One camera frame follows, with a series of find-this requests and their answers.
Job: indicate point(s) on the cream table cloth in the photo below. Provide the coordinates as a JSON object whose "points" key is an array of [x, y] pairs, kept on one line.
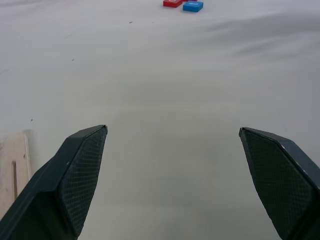
{"points": [[160, 75]]}

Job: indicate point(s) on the red letter o tile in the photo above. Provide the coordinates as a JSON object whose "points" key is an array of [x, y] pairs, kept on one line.
{"points": [[172, 3]]}

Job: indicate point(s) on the light wooden letter tray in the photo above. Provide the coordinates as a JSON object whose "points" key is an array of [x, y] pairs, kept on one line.
{"points": [[7, 162]]}

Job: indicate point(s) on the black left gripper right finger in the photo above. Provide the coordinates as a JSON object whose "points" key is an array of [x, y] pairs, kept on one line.
{"points": [[282, 180]]}

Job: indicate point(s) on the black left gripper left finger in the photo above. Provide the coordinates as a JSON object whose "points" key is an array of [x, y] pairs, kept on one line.
{"points": [[50, 195]]}

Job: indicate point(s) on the blue letter t tile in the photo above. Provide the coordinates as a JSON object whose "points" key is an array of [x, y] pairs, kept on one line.
{"points": [[192, 6]]}

